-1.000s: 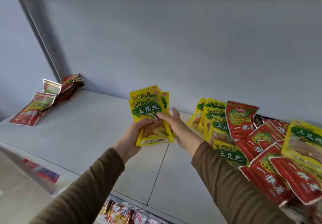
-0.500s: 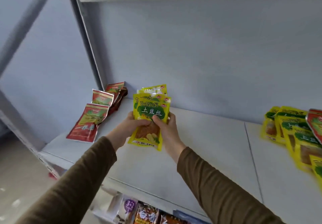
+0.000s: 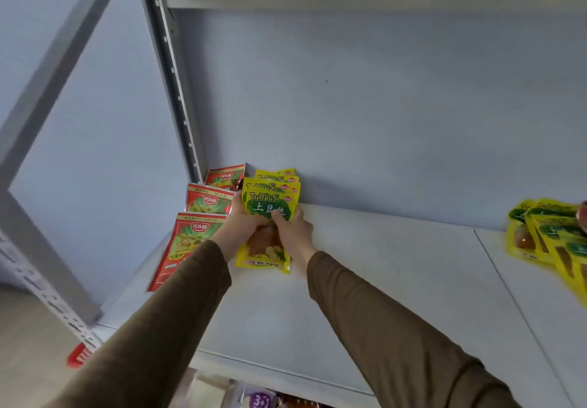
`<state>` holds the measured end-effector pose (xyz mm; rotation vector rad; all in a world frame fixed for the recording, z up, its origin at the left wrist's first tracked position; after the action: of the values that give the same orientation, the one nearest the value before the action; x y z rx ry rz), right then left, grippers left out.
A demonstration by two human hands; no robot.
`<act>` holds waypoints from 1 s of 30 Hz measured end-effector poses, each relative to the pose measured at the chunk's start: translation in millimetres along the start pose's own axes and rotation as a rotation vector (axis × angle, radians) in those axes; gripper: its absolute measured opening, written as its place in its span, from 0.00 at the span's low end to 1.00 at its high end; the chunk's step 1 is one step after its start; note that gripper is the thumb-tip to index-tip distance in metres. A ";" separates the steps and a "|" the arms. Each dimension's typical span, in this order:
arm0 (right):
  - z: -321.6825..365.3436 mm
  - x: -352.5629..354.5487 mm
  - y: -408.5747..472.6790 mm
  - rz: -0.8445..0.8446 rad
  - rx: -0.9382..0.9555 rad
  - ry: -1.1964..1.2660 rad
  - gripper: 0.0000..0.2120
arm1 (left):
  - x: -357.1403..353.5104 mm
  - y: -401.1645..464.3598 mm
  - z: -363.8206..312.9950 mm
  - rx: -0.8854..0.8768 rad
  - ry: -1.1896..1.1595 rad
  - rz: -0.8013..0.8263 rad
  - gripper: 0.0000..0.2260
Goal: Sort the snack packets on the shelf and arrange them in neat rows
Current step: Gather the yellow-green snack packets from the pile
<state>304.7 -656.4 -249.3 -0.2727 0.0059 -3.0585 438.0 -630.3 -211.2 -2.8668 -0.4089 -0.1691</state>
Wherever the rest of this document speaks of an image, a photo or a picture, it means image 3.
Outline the red foil snack packet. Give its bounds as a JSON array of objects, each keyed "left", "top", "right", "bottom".
[
  {"left": 146, "top": 212, "right": 229, "bottom": 294},
  {"left": 185, "top": 182, "right": 235, "bottom": 216},
  {"left": 204, "top": 163, "right": 247, "bottom": 191}
]

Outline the white metal shelf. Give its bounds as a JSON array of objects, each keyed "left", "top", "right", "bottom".
[{"left": 0, "top": 0, "right": 587, "bottom": 408}]

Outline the person's right hand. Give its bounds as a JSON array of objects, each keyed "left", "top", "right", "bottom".
[{"left": 270, "top": 206, "right": 319, "bottom": 275}]

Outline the person's left forearm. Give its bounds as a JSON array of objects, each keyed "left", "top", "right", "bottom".
[{"left": 43, "top": 239, "right": 232, "bottom": 408}]

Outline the white purple snack packet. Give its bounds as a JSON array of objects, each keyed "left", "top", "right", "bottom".
[{"left": 238, "top": 387, "right": 278, "bottom": 408}]

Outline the yellow green snack packet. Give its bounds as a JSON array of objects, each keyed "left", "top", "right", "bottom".
[
  {"left": 253, "top": 168, "right": 298, "bottom": 182},
  {"left": 235, "top": 187, "right": 301, "bottom": 275},
  {"left": 242, "top": 176, "right": 302, "bottom": 195}
]

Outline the pile of yellow snack packets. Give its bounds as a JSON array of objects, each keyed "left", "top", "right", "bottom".
[{"left": 506, "top": 198, "right": 587, "bottom": 308}]

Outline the person's right forearm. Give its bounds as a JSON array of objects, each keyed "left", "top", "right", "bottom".
[{"left": 306, "top": 250, "right": 522, "bottom": 408}]

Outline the red plastic basket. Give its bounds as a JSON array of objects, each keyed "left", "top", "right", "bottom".
[{"left": 66, "top": 341, "right": 100, "bottom": 371}]

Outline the person's left hand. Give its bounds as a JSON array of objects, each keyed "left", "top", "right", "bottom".
[{"left": 210, "top": 190, "right": 276, "bottom": 264}]

